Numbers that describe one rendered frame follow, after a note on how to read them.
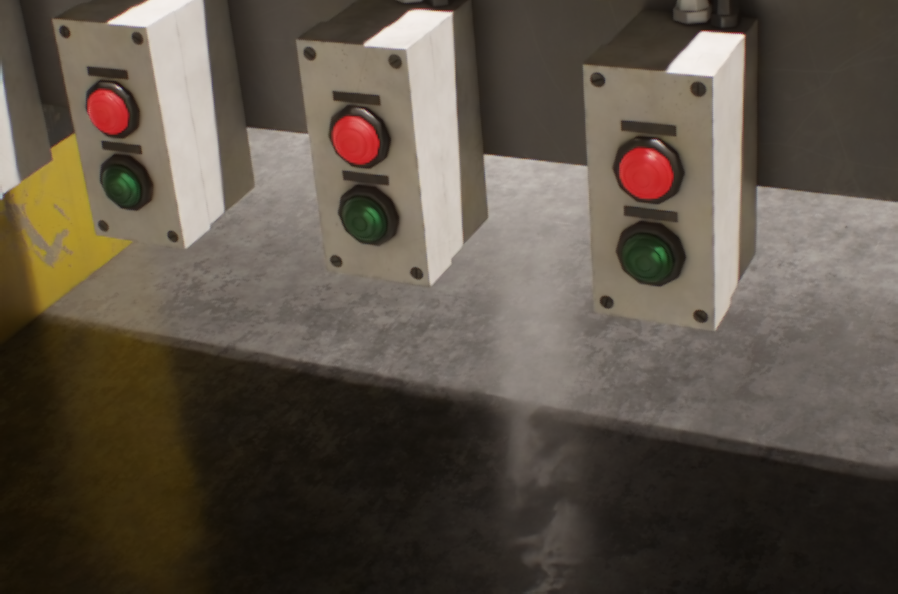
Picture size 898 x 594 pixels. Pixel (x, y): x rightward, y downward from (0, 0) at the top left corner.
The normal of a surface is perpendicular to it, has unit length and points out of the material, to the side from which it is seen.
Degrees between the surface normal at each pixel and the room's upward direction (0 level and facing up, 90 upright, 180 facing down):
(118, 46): 90
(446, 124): 90
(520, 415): 0
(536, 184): 0
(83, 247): 90
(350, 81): 90
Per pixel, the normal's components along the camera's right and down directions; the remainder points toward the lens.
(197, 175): 0.90, 0.13
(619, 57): -0.08, -0.88
